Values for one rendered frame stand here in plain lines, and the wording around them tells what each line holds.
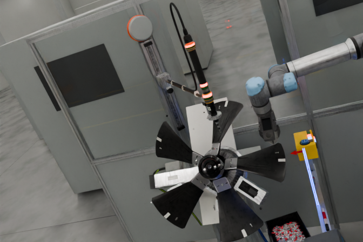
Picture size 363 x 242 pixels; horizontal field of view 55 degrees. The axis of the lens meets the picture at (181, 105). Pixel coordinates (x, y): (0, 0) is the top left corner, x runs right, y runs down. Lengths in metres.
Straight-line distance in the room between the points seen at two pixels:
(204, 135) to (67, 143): 2.58
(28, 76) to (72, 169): 1.24
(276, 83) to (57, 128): 3.27
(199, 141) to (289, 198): 1.01
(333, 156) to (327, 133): 0.19
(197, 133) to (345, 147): 1.05
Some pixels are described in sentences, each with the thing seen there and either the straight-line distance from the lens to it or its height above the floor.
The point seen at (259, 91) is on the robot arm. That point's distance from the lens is 1.40.
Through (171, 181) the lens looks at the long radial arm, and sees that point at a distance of 1.96.
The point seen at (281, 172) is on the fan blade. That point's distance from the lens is 1.68.
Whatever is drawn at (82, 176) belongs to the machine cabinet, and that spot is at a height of 0.28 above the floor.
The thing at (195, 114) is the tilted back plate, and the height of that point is 1.32.
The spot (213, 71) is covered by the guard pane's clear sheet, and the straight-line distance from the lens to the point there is 2.30.
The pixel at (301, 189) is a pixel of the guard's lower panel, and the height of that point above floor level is 0.41.
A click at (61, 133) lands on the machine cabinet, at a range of 4.32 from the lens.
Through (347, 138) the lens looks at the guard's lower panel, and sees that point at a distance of 2.54.
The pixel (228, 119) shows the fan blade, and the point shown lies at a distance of 1.75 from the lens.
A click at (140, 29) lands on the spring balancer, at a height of 1.88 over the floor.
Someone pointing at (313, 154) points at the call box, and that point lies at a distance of 1.99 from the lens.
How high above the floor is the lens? 2.10
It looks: 20 degrees down
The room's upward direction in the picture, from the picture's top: 21 degrees counter-clockwise
